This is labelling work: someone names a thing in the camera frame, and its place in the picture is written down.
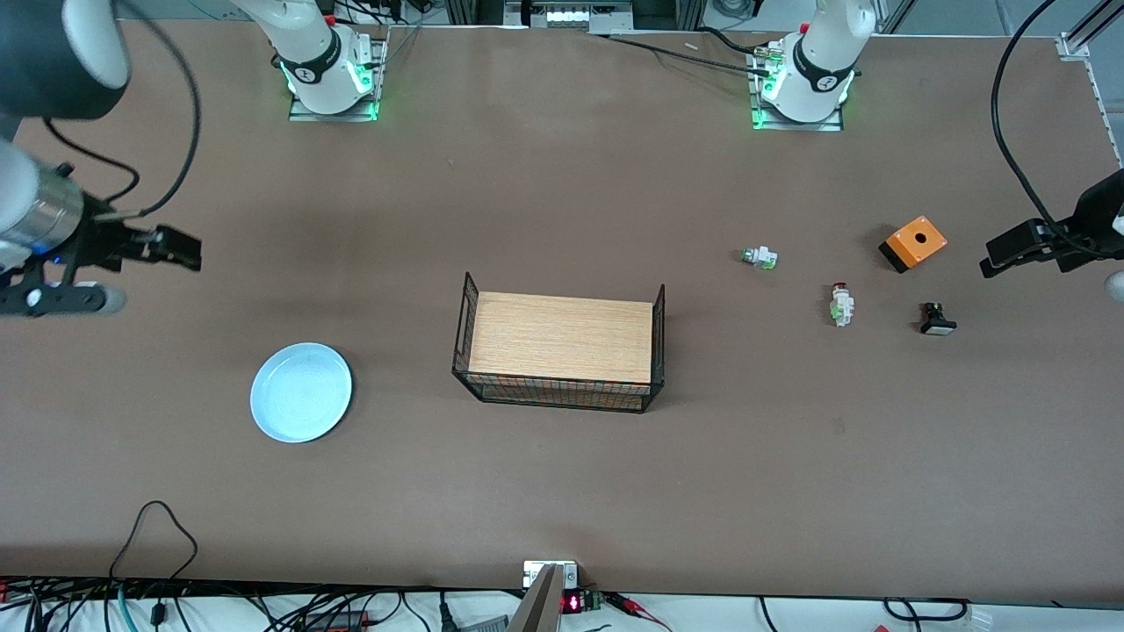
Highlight light blue round plate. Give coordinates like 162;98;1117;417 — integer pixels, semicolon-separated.
249;341;354;444

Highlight white LED strip device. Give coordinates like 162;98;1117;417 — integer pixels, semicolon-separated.
505;0;633;29

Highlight orange button enclosure box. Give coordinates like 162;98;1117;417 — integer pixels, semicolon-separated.
878;215;949;273

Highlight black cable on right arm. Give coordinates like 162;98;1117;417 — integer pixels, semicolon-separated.
42;117;141;212
88;0;203;219

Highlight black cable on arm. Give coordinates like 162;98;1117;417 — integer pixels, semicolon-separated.
42;117;141;212
991;0;1059;231
88;0;203;219

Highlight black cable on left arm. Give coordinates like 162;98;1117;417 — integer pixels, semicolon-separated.
991;0;1059;231

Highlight aluminium right arm base plate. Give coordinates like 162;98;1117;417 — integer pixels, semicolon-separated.
288;35;387;123

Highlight aluminium left arm base plate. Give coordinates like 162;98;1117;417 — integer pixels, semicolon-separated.
748;39;846;133

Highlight black looped cable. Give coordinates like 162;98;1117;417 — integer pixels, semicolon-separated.
110;500;199;582

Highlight black flat cable loop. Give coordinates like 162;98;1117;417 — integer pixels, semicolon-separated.
883;597;971;621

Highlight black cable on table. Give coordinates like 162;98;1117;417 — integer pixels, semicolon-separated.
595;33;774;76

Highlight black wire basket wooden shelf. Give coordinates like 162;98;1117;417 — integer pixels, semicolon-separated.
451;271;666;412

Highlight silver mast mount plate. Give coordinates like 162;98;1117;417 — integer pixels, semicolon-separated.
523;560;579;589

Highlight grey camera mast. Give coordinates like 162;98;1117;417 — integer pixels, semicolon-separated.
508;564;565;632

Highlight red probe wire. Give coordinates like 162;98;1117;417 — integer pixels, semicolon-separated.
606;592;673;631

